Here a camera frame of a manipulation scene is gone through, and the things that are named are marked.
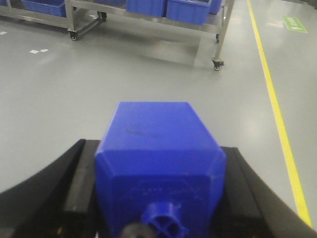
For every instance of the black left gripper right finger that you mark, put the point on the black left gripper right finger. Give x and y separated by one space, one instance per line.
249 208

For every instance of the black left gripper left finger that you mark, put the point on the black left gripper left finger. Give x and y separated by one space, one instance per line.
57 202

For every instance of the blue bottle part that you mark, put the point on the blue bottle part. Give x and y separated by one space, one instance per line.
159 165

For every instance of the far left blue bin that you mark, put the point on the far left blue bin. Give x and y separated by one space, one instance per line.
51 7

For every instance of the blue bin on cart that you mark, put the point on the blue bin on cart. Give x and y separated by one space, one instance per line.
155 8
188 11

